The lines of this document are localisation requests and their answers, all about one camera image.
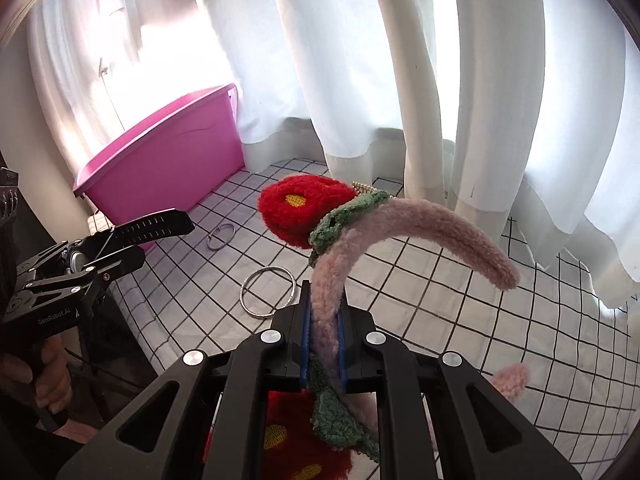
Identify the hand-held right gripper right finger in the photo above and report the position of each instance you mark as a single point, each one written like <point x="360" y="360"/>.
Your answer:
<point x="343" y="350"/>

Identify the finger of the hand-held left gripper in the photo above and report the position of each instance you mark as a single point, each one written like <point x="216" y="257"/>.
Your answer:
<point x="152" y="225"/>
<point x="122" y="262"/>

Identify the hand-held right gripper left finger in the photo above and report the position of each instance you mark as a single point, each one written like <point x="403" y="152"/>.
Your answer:
<point x="304" y="340"/>

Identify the pink fuzzy headband red flowers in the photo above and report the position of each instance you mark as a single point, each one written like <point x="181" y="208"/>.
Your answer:
<point x="450" y="225"/>

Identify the person's left hand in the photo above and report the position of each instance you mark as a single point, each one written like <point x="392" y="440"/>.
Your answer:
<point x="47" y="375"/>

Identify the pink plastic bin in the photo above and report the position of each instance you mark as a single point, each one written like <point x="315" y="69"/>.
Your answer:
<point x="165" y="170"/>

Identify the large silver bangle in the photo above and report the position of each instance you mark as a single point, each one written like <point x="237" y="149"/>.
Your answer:
<point x="248" y="305"/>

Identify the small silver bangle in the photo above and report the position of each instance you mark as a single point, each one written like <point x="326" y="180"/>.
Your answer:
<point x="220" y="236"/>

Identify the black device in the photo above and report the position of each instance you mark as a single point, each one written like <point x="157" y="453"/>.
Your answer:
<point x="7" y="195"/>

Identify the white checked cloth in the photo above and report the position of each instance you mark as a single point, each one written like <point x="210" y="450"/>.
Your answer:
<point x="450" y="330"/>

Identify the gold beaded hair clip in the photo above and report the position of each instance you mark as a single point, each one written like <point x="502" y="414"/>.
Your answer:
<point x="364" y="188"/>

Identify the sheer white curtain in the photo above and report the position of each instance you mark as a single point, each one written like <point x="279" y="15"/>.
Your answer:
<point x="80" y="50"/>

